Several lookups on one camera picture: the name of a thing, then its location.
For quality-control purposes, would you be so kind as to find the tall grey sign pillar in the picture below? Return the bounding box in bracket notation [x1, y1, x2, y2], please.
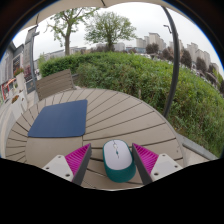
[22, 26, 41, 95]

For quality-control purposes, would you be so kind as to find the white and teal computer mouse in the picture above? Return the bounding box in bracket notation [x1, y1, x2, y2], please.
[102, 139, 137, 183]

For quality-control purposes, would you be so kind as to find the green hedge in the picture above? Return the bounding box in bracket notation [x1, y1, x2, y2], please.
[39, 51, 224, 158]

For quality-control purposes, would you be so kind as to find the beige slatted outdoor chair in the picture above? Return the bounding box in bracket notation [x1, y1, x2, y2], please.
[35, 69, 77, 102]

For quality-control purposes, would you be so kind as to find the tall tree with bare trunk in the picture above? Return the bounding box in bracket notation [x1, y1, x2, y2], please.
[46, 7, 98, 56]

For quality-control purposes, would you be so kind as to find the group of pale apartment buildings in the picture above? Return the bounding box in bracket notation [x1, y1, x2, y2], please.
[134, 32, 221, 78]

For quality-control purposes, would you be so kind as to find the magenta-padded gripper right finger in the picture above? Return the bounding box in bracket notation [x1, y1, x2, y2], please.
[131, 143, 184, 186]

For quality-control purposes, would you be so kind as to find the dark blue mouse pad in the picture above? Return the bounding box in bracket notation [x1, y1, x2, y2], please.
[27, 99, 88, 139]

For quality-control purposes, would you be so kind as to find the round leafy green tree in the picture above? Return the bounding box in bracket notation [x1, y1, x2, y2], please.
[84, 11, 137, 52]

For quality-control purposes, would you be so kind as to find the dark curved parasol pole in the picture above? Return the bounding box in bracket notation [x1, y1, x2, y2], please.
[162, 6, 181, 119]

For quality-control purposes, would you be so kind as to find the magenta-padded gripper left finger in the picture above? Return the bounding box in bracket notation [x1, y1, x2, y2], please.
[42, 143, 93, 186]

